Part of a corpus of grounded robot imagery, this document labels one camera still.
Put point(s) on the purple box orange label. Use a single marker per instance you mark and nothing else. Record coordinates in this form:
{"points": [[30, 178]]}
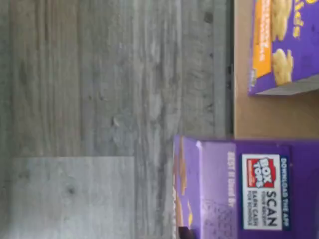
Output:
{"points": [[281, 49]]}

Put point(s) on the purple box brown label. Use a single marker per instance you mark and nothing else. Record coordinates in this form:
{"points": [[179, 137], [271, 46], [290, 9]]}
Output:
{"points": [[249, 189]]}

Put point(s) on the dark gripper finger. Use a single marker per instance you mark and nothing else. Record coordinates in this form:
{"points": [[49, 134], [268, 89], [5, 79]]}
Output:
{"points": [[186, 233]]}

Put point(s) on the wooden shelf board black edge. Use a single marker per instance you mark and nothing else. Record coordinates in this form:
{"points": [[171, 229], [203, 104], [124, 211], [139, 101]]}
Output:
{"points": [[269, 117]]}

